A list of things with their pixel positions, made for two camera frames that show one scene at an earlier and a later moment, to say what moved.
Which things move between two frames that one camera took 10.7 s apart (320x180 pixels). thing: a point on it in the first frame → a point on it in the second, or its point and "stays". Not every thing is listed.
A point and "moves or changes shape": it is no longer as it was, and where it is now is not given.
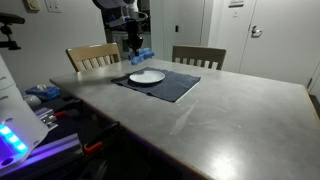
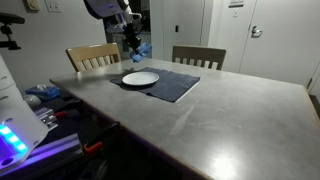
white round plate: [147, 76] moves or changes shape
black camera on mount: [7, 19] stays
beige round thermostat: [33, 6] stays
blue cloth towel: [144, 54] moves or changes shape
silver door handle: [256, 33] stays
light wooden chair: [93, 56] stays
